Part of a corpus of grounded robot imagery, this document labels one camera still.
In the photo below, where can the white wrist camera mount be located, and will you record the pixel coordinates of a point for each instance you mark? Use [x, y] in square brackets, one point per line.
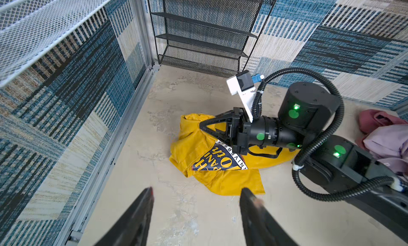
[242, 85]

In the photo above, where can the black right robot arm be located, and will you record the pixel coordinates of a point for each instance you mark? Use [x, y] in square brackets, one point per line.
[345, 171]

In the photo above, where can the yellow printed t-shirt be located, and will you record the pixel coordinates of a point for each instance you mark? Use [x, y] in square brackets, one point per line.
[213, 164]

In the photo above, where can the maroon cloth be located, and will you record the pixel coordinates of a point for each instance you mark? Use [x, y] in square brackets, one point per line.
[371, 119]

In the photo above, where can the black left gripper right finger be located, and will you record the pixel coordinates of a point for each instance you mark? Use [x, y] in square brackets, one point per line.
[260, 228]

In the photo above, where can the lilac cloth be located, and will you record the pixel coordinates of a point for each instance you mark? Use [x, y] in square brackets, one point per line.
[389, 145]

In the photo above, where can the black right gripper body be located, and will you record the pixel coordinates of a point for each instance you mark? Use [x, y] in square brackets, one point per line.
[238, 135]

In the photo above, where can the white wire mesh wall basket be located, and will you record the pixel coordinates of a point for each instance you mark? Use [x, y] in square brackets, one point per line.
[31, 28]

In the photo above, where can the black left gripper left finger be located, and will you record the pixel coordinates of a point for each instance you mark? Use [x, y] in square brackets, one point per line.
[132, 228]

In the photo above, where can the black wire mesh shelf rack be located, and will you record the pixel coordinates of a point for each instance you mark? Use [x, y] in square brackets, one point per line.
[215, 37]

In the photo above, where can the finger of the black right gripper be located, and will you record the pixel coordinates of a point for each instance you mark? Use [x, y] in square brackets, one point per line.
[219, 126]

